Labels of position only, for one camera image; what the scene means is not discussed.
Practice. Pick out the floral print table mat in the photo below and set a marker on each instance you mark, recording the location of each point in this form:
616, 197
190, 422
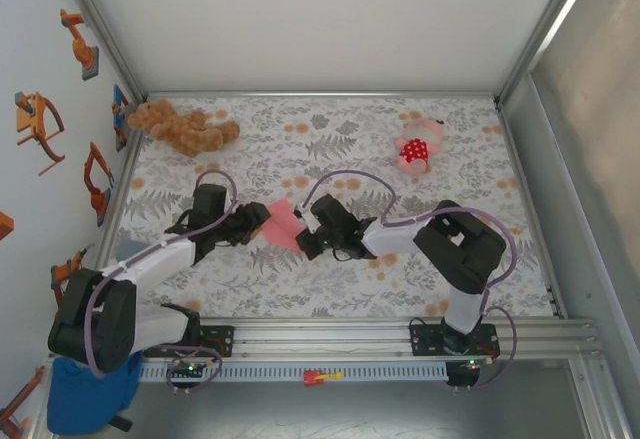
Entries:
300, 289

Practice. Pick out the brown teddy bear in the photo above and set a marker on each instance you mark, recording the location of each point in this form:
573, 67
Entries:
180, 131

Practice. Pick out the pink cloth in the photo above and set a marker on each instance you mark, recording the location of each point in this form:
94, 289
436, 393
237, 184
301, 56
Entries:
282, 224

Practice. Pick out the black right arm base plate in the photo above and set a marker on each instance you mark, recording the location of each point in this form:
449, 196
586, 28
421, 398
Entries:
425, 341

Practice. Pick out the aluminium frame post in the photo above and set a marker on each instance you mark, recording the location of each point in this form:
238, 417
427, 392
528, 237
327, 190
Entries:
545, 29
102, 29

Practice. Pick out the orange block sticker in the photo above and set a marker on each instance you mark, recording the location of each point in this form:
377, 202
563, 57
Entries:
5, 226

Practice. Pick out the red and yellow small toy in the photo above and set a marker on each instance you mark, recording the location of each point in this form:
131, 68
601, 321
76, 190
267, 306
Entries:
315, 378

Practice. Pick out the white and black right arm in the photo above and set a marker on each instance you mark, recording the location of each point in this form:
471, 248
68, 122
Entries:
460, 249

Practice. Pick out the orange claw gripper sticker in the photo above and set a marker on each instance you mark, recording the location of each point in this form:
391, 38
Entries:
30, 119

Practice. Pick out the wide grooved aluminium rail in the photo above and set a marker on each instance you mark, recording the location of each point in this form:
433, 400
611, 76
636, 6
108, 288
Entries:
325, 339

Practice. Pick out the pink plush doll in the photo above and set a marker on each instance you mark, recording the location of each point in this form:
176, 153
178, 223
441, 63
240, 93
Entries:
417, 149

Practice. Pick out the aluminium side rail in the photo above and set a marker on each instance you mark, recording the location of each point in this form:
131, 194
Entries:
530, 209
124, 174

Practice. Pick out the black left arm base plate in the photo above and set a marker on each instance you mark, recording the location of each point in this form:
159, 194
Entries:
220, 341

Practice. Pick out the blue cloth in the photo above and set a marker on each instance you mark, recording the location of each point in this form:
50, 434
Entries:
90, 404

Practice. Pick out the thin aluminium frame rail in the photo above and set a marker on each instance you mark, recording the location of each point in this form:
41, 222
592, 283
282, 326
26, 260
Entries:
320, 94

